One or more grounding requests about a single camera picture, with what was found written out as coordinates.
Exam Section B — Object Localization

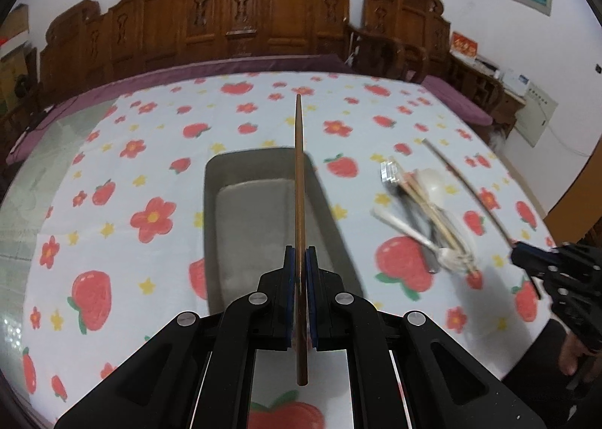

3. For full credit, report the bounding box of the dark brown wooden chopstick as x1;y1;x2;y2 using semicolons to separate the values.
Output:
294;95;308;386

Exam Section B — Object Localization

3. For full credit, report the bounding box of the silver metal fork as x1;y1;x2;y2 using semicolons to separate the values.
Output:
371;207;468;272
379;158;439;274

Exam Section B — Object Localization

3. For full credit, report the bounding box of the white plastic ladle spoon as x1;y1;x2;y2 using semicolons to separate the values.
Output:
414;168;476;271

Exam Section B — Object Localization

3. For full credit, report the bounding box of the person's right hand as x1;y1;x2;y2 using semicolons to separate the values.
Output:
558;331;601;382

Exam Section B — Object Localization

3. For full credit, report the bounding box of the grey metal tray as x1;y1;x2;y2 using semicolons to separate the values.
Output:
203;148;363;314

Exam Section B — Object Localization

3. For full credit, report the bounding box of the purple seat cushion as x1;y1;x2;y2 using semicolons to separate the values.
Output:
421;75;493;126

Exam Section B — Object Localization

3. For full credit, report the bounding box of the red paper box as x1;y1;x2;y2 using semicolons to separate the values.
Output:
450;32;479;59

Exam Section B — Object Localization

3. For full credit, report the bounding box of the carved wooden armchair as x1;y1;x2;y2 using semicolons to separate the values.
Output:
349;0;451;84

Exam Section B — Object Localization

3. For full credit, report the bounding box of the carved wooden bench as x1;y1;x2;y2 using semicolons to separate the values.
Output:
40;0;350;104

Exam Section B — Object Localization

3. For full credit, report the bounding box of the white wall distribution box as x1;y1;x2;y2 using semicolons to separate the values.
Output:
515;82;558;148

